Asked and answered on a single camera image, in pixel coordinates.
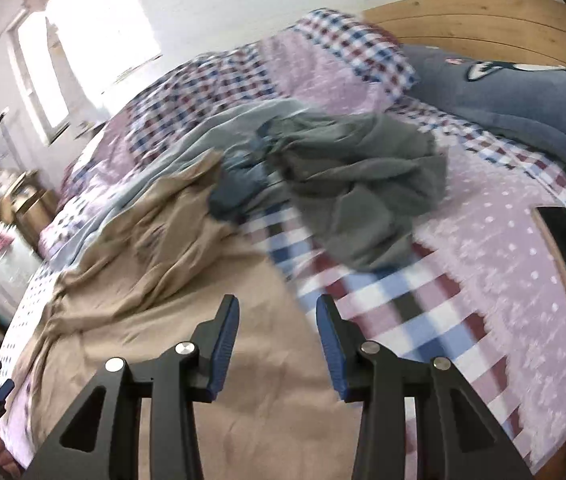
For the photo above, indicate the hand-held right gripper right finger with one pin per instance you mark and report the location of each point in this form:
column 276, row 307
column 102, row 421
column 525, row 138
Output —
column 330, row 347

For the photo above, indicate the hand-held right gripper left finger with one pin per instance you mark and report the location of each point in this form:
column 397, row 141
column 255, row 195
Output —
column 223, row 345

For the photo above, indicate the beige garment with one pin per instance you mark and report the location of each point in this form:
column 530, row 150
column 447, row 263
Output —
column 163, row 285

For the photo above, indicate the person's left hand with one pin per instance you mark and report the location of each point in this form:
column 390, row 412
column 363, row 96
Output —
column 5, row 460

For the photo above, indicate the clear laundry basket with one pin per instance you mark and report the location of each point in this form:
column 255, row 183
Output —
column 3, row 270

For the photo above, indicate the grey garment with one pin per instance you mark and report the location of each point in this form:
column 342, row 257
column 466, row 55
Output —
column 363, row 180

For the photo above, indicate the checked bed sheet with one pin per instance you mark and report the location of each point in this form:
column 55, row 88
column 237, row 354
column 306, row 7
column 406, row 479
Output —
column 488, row 270

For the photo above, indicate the open cardboard boxes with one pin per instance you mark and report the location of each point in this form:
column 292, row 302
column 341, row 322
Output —
column 28, row 205

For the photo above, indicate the light blue garment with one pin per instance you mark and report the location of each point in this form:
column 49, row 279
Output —
column 203, row 140

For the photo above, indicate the blue printed pillow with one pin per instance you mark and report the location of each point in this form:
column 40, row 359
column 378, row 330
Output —
column 513, row 105

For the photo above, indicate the window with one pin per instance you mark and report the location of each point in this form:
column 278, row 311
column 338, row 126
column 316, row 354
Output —
column 93, row 30

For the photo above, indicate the wooden headboard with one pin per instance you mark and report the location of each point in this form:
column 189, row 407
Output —
column 488, row 25

